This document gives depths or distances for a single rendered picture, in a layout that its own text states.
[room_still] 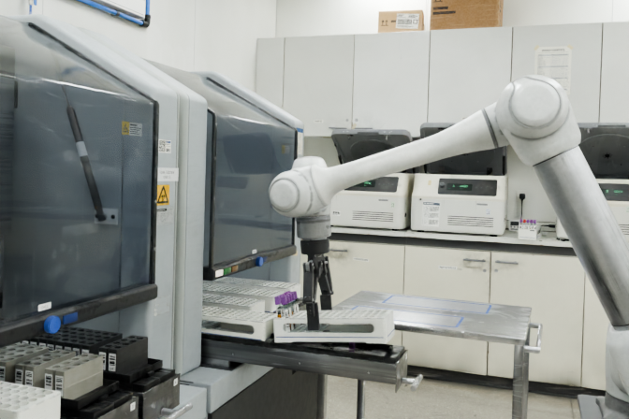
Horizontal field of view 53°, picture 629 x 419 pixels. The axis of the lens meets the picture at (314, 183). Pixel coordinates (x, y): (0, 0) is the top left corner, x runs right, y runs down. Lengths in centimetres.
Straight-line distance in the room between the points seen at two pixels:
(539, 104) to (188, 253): 89
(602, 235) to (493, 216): 249
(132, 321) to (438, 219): 264
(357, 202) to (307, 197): 258
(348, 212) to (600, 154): 158
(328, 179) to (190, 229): 39
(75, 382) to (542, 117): 102
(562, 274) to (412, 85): 150
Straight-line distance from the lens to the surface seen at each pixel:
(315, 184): 142
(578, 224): 138
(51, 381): 129
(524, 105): 131
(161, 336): 154
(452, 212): 386
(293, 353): 163
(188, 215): 159
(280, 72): 451
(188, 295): 162
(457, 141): 153
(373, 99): 427
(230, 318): 170
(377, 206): 393
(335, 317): 161
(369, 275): 399
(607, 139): 410
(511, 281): 387
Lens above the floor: 126
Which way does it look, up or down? 1 degrees down
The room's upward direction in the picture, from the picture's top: 2 degrees clockwise
